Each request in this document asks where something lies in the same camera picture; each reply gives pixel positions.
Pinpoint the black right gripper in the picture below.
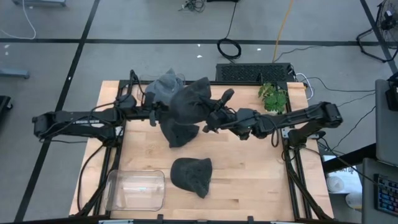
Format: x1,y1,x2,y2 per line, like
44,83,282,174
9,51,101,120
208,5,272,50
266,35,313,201
201,88,240,134

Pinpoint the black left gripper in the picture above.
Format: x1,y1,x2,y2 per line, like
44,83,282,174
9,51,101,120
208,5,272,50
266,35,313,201
136,91,171,128

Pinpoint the dark grey cap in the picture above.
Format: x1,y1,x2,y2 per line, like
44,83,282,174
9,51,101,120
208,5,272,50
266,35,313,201
170,157,213,199
159,116,200,149
167,77,213,125

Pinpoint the black computer tower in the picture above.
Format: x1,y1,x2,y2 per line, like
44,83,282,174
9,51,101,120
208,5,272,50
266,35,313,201
215,62,296,83

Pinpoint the green potted plant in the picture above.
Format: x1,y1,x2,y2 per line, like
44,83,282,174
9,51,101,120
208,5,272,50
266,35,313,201
257,82,289,113

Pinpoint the clear plastic bin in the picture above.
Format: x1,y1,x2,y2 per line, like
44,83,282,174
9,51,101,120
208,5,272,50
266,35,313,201
104,169,166,213

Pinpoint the white cup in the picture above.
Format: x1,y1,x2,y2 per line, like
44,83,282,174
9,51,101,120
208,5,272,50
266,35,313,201
345,192,363,210
326,175,345,194

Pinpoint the grey metal foot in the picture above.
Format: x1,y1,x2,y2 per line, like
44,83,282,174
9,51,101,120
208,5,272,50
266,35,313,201
0,68,30,79

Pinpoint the black object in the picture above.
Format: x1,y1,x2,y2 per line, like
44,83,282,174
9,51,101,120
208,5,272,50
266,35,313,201
0,95,13,111

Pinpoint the grey cart base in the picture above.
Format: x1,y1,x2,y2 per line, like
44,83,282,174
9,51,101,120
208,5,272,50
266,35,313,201
12,0,67,7

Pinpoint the grey desk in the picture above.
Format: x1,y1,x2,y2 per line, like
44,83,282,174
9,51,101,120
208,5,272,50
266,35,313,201
361,157,398,224
374,78,398,167

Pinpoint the black desk device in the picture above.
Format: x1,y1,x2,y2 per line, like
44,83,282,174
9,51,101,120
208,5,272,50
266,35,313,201
384,73,398,112

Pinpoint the black floor fan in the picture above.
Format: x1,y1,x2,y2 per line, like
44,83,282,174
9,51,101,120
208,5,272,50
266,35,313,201
356,0,398,63

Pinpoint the colourful keyboard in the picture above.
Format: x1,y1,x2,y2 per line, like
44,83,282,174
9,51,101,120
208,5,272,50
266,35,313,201
373,173,398,217

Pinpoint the black aluminium table frame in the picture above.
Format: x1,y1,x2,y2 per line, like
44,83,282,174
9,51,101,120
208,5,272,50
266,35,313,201
70,79,335,224

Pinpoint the long black cable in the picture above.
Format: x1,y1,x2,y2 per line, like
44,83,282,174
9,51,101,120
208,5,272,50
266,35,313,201
216,1,243,60

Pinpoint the black cable bundle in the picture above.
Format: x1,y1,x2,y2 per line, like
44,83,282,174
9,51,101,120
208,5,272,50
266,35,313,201
178,0,206,13

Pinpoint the yellow cable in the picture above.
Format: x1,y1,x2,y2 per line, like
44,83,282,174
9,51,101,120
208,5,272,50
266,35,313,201
272,0,295,63

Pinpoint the black arm base cable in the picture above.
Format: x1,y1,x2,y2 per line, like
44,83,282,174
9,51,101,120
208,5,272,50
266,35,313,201
76,142,106,212

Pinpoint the black floor cable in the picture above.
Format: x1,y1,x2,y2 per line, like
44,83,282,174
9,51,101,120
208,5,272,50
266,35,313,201
303,76,377,94

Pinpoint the white floor cable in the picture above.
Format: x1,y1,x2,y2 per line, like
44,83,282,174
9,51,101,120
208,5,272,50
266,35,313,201
0,0,37,40

